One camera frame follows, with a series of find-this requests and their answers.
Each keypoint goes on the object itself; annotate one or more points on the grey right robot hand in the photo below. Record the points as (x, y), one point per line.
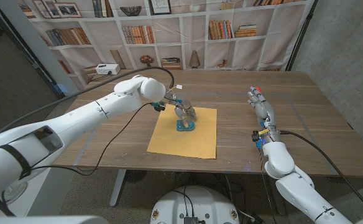
(265, 113)

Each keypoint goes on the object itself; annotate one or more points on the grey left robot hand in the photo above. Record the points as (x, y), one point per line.
(184, 109)

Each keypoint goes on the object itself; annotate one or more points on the blue oval object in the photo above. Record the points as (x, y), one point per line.
(185, 127)

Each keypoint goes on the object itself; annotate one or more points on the yellow paper envelope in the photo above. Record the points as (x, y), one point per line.
(181, 143)

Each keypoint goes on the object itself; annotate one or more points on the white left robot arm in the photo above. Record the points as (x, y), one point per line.
(76, 118)

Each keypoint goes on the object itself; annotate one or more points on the printed bookshelf backdrop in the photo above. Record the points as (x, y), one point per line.
(194, 40)

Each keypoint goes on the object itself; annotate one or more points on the dark round floor fixture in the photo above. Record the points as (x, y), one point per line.
(136, 175)

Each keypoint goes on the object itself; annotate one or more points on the white power strip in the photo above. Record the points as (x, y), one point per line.
(107, 68)

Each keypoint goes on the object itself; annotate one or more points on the black backdrop stand pole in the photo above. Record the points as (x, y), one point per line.
(303, 34)

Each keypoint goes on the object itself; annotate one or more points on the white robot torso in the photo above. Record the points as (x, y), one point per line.
(212, 202)

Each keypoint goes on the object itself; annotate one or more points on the grey table leg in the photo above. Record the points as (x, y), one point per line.
(118, 186)

